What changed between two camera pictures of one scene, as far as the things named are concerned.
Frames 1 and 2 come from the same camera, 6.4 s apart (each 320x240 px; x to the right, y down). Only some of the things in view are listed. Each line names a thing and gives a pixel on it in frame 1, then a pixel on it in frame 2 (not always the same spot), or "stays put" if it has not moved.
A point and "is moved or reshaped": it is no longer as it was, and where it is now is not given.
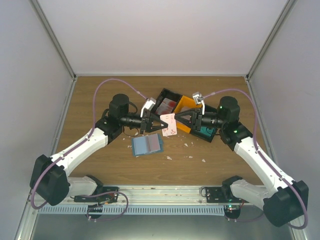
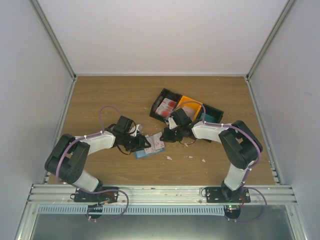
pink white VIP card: (171, 129) is moved or reshaped
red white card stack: (166, 106) stays put
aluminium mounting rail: (147, 195) stays put
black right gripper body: (198, 123) -> (176, 136)
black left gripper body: (144, 126) -> (133, 145)
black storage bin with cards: (166, 102) stays put
